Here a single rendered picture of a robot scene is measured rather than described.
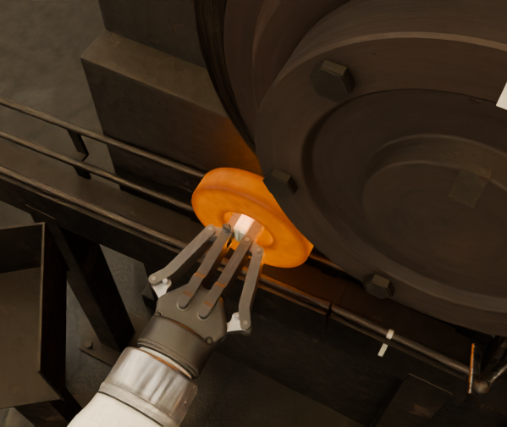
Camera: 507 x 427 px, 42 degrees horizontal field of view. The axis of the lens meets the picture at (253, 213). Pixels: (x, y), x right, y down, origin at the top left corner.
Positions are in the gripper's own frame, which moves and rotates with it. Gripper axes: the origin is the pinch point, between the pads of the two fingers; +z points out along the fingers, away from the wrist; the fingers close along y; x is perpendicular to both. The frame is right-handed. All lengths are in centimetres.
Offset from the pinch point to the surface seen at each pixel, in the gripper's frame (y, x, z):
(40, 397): -17.4, -18.5, -27.9
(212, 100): -9.6, 6.4, 8.4
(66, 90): -91, -83, 53
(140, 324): -32, -80, 1
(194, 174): -11.7, -6.7, 5.1
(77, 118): -82, -82, 46
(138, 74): -19.6, 6.4, 7.8
